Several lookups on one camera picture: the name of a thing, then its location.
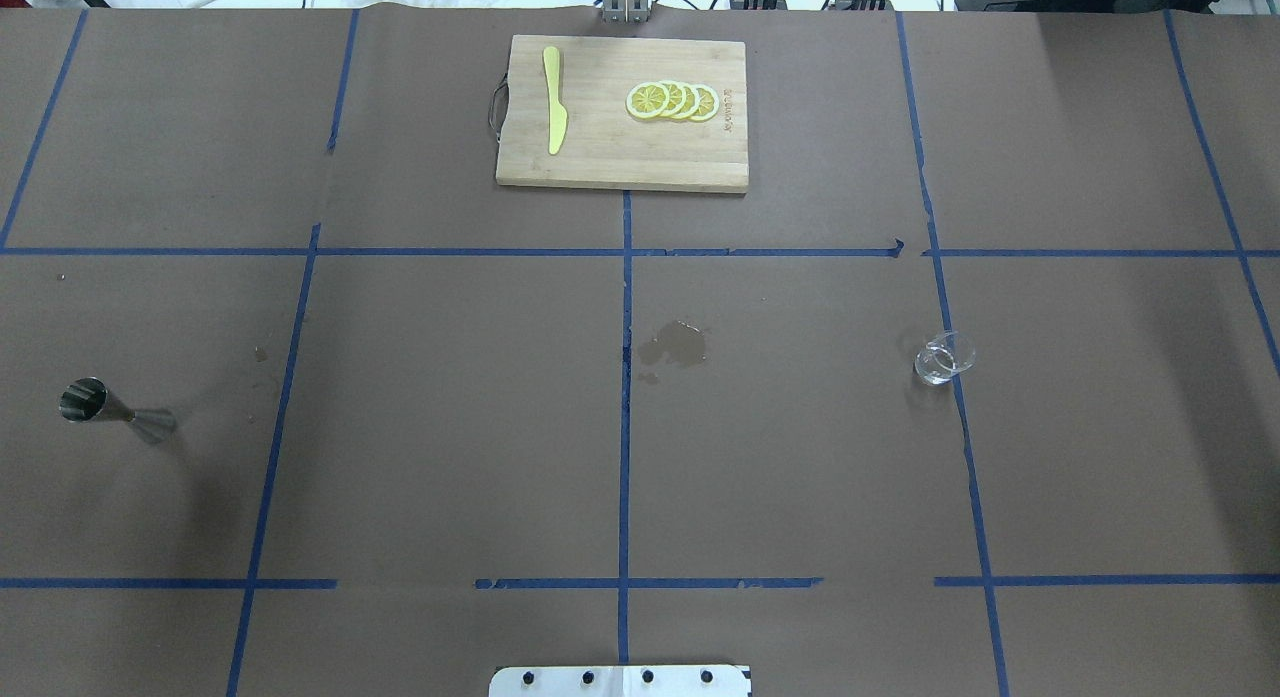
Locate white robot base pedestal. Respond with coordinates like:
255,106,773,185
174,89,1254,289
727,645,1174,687
488,664,753,696

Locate bamboo cutting board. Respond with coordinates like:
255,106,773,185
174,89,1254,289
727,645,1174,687
495,35,750,194

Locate lemon slice nearest board edge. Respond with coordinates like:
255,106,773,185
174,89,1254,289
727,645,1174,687
625,82,671,120

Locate yellow plastic knife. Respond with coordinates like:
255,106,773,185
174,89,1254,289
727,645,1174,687
541,45,570,156

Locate lemon slice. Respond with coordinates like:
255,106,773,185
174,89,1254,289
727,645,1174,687
657,79,684,120
686,84,721,123
671,83,701,120

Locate aluminium frame post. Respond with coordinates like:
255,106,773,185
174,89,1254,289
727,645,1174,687
600,0,652,24

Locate small clear glass beaker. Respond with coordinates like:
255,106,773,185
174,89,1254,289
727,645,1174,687
913,331,978,386

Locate steel jigger measuring cup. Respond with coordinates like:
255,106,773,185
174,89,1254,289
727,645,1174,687
58,377,178,445

